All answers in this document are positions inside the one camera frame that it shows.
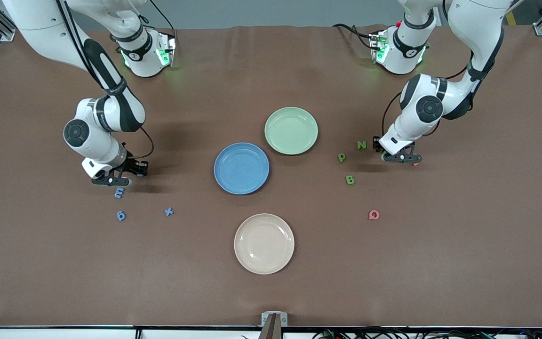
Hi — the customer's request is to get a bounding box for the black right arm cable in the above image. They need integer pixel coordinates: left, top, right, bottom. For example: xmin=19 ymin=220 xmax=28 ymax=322
xmin=55 ymin=0 xmax=155 ymax=160

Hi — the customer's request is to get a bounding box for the green plate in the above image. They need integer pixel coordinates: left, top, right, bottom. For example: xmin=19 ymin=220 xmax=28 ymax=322
xmin=264 ymin=107 xmax=319 ymax=155

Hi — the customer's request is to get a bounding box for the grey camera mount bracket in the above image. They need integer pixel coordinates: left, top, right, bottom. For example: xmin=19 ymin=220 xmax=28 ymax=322
xmin=261 ymin=311 xmax=288 ymax=339

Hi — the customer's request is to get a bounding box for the black cable tangle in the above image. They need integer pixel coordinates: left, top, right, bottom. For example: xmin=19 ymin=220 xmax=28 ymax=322
xmin=312 ymin=324 xmax=542 ymax=339

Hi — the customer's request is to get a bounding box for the blue plate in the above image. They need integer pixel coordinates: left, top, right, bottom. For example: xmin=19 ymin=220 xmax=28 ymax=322
xmin=214 ymin=142 xmax=270 ymax=195

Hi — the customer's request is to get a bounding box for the white table edge rail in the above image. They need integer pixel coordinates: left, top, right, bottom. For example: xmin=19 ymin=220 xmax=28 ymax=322
xmin=0 ymin=326 xmax=542 ymax=339

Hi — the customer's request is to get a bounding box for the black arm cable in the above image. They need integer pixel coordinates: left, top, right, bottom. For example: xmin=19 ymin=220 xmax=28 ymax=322
xmin=382 ymin=52 xmax=476 ymax=139
xmin=55 ymin=0 xmax=155 ymax=160

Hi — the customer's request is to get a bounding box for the brown table cover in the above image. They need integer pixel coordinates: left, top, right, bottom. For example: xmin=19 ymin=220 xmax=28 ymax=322
xmin=0 ymin=24 xmax=542 ymax=328

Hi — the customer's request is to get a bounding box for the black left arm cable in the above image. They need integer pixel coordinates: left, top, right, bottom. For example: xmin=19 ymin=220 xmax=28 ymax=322
xmin=382 ymin=52 xmax=476 ymax=139

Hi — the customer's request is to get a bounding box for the black base cable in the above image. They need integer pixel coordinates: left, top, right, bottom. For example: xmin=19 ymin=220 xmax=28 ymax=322
xmin=130 ymin=0 xmax=175 ymax=31
xmin=331 ymin=23 xmax=376 ymax=51

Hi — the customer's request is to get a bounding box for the beige plate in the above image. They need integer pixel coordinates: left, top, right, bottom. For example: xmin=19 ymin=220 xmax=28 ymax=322
xmin=234 ymin=213 xmax=295 ymax=275

